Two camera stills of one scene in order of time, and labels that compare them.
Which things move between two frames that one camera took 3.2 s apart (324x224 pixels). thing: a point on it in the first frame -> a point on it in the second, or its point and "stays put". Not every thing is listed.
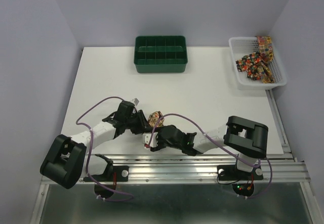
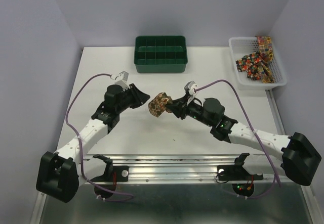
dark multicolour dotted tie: [249, 63] stays put
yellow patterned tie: [266, 55] stays put
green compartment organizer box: [163, 54] stays put
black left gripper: [142, 119] -> [138, 97]
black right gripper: [159, 146] -> [177, 106]
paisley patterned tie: [153, 118] -> [157, 105]
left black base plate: [122, 174] stays put
